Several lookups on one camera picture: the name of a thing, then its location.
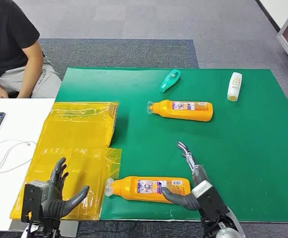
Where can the person's left forearm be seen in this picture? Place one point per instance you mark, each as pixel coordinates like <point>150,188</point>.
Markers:
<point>31,72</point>

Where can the orange bottle with clear cap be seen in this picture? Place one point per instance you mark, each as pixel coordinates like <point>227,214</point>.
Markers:
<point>181,111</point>
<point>128,189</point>

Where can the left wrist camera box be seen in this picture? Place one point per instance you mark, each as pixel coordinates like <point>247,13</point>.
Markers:
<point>33,200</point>

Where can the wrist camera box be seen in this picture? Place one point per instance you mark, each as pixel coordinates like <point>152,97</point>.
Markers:
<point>33,200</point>
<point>208,198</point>

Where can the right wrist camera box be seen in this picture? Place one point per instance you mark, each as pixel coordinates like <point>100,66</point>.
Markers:
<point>208,198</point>

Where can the white plastic bottle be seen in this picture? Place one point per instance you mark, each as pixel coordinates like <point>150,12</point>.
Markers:
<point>234,86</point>

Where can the green table mat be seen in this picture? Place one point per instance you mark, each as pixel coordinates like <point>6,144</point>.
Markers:
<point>245,148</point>

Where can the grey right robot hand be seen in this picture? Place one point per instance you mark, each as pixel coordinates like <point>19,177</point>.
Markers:
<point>184,201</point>

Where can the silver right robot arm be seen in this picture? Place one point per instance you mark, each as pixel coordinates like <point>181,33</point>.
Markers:
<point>223,226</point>

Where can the teal plastic bottle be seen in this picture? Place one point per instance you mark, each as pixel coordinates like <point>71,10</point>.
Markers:
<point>170,80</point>

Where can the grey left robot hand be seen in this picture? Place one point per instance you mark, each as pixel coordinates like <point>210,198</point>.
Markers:
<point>54,205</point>

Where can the yellow plastic bag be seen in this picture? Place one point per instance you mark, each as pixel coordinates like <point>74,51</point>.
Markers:
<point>74,138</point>

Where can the person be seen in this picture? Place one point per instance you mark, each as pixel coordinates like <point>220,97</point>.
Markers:
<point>5,33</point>

